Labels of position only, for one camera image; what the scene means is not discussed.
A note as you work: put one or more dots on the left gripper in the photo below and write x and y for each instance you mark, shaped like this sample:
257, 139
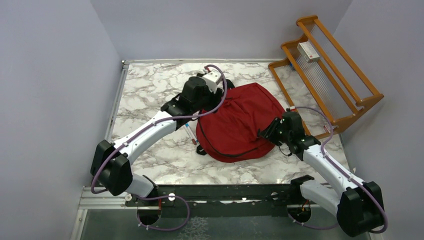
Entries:
211, 87

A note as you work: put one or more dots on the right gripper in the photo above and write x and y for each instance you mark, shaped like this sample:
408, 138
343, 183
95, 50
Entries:
269, 132

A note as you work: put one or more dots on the red backpack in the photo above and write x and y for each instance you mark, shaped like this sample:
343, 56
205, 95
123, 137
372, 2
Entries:
231, 134

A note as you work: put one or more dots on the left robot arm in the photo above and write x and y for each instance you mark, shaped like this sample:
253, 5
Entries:
111, 165

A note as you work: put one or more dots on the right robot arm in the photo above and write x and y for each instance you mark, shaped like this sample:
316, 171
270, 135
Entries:
357, 205

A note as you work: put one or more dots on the wooden rack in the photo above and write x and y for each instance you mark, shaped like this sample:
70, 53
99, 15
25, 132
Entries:
334, 84

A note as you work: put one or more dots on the white marker red cap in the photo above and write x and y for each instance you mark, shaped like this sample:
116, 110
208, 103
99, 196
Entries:
190, 137

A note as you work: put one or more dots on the white red small box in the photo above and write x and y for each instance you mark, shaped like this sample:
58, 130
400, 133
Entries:
308, 52

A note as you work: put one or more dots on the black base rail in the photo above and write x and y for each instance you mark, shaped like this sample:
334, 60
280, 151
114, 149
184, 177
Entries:
217, 201

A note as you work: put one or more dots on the aluminium table frame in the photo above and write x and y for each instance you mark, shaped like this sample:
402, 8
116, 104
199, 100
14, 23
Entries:
237, 123

